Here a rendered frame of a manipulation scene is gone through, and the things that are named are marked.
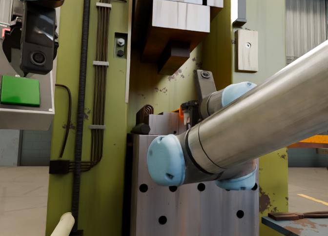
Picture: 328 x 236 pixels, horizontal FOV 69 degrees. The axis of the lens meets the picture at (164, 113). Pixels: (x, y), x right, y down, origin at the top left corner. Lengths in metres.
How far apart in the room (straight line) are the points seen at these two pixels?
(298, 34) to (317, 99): 8.98
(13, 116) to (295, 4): 9.32
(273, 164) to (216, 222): 0.42
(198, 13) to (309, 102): 0.69
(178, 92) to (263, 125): 1.05
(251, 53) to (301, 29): 8.31
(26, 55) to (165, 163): 0.27
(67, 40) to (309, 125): 0.85
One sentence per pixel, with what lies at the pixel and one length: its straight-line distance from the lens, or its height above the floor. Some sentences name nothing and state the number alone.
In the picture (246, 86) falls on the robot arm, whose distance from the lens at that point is 0.44.
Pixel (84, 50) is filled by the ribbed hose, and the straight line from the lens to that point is 0.92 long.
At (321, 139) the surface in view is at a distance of 0.80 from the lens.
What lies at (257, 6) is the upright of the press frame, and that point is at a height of 1.48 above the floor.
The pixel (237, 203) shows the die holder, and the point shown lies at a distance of 0.81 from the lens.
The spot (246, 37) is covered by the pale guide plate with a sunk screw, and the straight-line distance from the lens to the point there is 1.08.
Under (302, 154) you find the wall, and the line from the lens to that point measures 8.65.
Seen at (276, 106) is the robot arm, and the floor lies 0.95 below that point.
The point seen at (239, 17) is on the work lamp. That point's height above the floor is 1.39.
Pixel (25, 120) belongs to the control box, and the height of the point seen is 0.94.
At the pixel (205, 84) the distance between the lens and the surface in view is 0.63.
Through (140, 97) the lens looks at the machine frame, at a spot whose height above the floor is 1.10.
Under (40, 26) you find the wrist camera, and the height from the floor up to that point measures 1.09.
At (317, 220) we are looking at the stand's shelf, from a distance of 0.98.
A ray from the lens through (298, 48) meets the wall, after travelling 9.07.
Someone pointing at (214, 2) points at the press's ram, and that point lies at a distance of 0.93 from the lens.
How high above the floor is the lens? 0.92
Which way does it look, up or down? 5 degrees up
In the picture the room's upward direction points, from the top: 2 degrees clockwise
